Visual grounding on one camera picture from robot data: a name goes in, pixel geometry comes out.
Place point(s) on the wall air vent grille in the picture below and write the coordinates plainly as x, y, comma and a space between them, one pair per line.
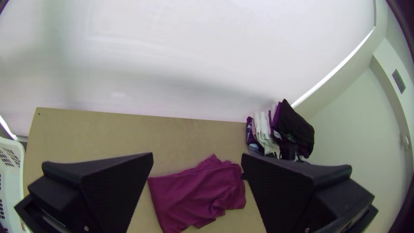
398, 81

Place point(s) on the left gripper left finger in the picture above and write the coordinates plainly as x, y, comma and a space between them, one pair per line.
106, 194

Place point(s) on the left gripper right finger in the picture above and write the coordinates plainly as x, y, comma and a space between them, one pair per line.
291, 197

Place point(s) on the white laundry basket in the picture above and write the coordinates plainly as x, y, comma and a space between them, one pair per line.
9, 181

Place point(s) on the pile of folded clothes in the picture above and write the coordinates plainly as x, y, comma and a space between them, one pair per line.
291, 129

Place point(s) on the dark red t-shirt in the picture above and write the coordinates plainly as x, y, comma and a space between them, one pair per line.
197, 194

